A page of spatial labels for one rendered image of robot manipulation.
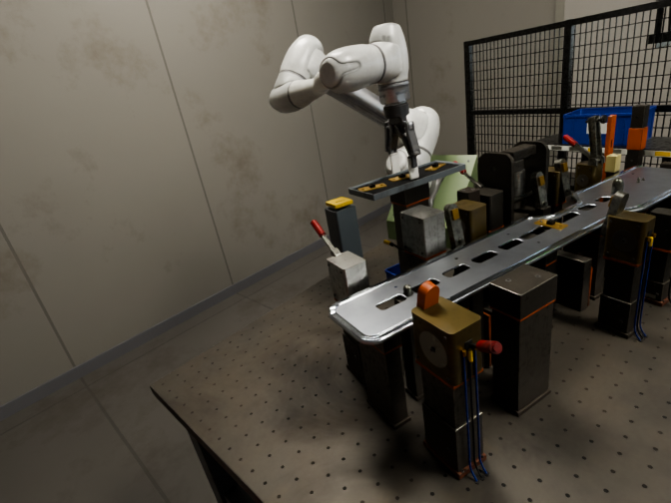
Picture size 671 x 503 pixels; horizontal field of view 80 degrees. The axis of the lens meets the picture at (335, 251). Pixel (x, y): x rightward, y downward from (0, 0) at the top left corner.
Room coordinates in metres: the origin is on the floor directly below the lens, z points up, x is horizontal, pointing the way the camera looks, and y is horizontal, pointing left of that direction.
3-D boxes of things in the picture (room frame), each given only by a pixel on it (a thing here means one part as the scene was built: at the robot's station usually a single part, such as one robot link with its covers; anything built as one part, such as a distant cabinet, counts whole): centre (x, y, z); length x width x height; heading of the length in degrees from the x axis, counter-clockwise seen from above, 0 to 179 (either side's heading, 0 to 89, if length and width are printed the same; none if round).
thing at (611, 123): (1.44, -1.06, 0.95); 0.03 x 0.01 x 0.50; 116
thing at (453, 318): (0.61, -0.18, 0.88); 0.14 x 0.09 x 0.36; 26
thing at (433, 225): (1.06, -0.25, 0.90); 0.13 x 0.08 x 0.41; 26
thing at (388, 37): (1.26, -0.24, 1.52); 0.13 x 0.11 x 0.16; 127
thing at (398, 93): (1.27, -0.26, 1.41); 0.09 x 0.09 x 0.06
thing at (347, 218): (1.13, -0.04, 0.92); 0.08 x 0.08 x 0.44; 26
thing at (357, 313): (1.03, -0.61, 1.00); 1.38 x 0.22 x 0.02; 116
